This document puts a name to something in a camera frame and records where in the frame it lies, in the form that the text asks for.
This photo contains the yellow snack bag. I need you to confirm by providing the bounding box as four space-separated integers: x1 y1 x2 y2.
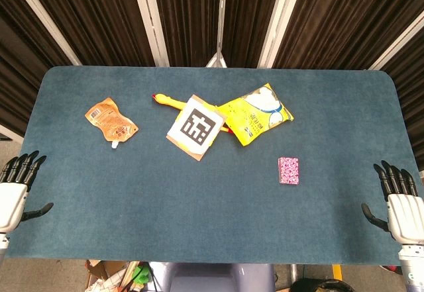
215 83 295 147

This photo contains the green plastic object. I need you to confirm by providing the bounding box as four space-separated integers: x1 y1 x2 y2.
132 264 150 285

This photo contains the orange spout pouch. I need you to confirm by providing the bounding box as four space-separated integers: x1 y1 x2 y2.
84 97 139 150

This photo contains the blue felt table cover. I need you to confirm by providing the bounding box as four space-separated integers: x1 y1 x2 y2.
1 66 423 266

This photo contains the black bag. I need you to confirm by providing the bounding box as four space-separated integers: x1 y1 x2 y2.
290 278 355 292

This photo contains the dark brown pleated curtain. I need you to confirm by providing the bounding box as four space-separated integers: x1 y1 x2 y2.
223 0 288 68
273 0 424 70
0 0 72 137
25 0 156 67
384 45 424 173
150 0 221 68

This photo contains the cardboard box with clutter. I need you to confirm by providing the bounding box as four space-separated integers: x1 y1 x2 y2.
85 259 135 292

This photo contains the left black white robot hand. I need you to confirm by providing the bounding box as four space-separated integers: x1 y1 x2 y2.
0 150 54 234

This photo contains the cardboard with black marker tag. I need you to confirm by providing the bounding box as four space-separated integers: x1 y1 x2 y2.
166 94 227 162

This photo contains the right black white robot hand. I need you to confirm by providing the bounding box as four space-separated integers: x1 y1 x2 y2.
360 160 424 246

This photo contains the yellow rubber chicken toy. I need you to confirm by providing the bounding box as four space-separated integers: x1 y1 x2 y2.
152 93 230 134

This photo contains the white frame post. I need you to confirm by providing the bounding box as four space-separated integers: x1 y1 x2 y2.
129 0 170 68
205 0 229 68
368 17 424 71
257 0 306 69
6 0 82 66

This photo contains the grey robot torso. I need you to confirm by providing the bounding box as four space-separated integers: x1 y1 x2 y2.
148 262 276 292

